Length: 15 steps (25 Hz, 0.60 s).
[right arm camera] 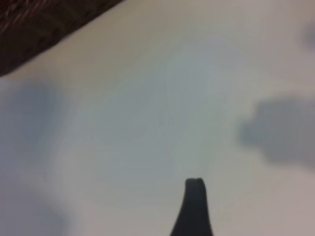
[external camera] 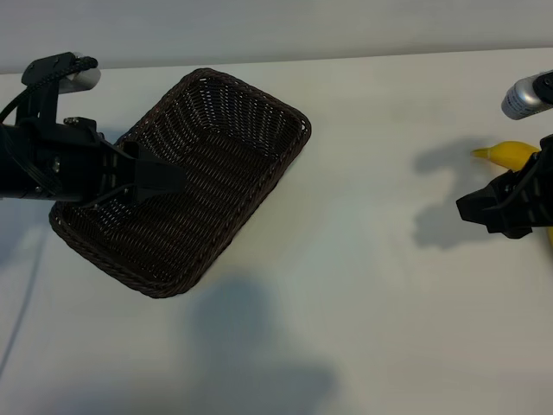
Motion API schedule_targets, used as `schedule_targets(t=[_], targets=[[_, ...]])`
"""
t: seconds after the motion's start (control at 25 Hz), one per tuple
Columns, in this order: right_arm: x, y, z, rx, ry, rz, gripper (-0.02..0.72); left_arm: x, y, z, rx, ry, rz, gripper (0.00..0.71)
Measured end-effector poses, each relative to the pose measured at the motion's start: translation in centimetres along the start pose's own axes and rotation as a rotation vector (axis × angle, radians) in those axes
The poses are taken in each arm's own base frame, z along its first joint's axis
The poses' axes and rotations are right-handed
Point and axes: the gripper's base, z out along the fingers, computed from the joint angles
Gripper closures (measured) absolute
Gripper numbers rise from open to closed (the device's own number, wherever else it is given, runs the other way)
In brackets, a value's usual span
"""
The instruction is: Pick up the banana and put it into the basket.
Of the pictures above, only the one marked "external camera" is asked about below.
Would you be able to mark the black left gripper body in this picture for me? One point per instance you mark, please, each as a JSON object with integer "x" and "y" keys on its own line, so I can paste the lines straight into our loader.
{"x": 86, "y": 168}

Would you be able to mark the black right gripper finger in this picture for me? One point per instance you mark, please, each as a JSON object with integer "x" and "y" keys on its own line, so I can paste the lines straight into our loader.
{"x": 497, "y": 183}
{"x": 488, "y": 209}

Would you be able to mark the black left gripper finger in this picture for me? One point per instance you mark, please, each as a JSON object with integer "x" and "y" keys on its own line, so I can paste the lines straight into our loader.
{"x": 136, "y": 151}
{"x": 160, "y": 179}

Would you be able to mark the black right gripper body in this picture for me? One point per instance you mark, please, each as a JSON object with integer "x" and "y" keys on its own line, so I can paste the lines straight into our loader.
{"x": 540, "y": 194}

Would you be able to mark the dark brown wicker basket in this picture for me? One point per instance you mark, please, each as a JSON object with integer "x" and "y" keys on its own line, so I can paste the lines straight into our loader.
{"x": 216, "y": 216}

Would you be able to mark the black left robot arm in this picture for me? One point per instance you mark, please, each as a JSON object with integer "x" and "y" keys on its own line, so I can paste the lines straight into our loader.
{"x": 21, "y": 164}

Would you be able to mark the yellow banana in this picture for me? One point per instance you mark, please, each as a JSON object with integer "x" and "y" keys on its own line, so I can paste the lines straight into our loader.
{"x": 510, "y": 155}

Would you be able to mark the black left camera mount bracket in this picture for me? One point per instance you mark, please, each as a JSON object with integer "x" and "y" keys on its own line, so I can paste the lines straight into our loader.
{"x": 41, "y": 104}

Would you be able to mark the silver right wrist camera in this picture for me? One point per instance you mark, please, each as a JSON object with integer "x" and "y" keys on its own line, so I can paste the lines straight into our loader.
{"x": 518, "y": 101}

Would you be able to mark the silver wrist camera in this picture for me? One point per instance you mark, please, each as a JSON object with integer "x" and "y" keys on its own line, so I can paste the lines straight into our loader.
{"x": 518, "y": 101}
{"x": 82, "y": 80}

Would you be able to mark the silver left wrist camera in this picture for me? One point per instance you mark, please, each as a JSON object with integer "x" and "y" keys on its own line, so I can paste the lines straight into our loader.
{"x": 82, "y": 80}

